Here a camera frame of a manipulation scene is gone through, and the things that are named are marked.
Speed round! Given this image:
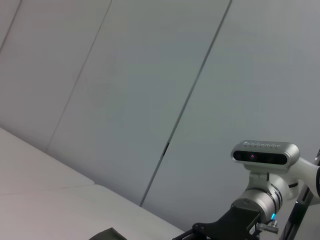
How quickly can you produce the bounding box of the dark green FREE! t-shirt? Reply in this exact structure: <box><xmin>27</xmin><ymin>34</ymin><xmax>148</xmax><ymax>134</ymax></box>
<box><xmin>88</xmin><ymin>227</ymin><xmax>126</xmax><ymax>240</ymax></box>

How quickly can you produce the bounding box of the black robot torso frame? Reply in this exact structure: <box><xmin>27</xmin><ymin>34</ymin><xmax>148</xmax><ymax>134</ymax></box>
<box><xmin>277</xmin><ymin>186</ymin><xmax>315</xmax><ymax>240</ymax></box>

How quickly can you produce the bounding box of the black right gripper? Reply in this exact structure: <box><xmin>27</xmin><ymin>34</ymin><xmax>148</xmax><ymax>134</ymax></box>
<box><xmin>172</xmin><ymin>207</ymin><xmax>261</xmax><ymax>240</ymax></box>

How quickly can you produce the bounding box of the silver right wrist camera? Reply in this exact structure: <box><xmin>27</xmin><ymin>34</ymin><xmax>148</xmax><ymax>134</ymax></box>
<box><xmin>229</xmin><ymin>139</ymin><xmax>301</xmax><ymax>174</ymax></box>

